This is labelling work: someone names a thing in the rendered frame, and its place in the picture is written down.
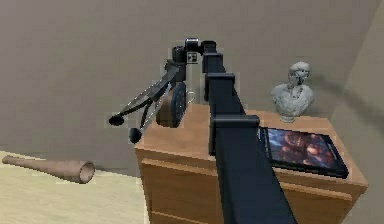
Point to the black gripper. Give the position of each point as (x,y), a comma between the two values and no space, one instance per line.
(177,65)

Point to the grey bust statue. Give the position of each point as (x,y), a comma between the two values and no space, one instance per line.
(292,95)

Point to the wooden chest of drawers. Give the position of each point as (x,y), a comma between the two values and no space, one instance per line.
(186,173)

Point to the black book with dark cover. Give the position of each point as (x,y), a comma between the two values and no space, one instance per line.
(301,150)

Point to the brown wooden baseball bat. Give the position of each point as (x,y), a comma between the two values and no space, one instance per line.
(56,168)

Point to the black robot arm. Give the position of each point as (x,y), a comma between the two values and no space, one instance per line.
(240,150)

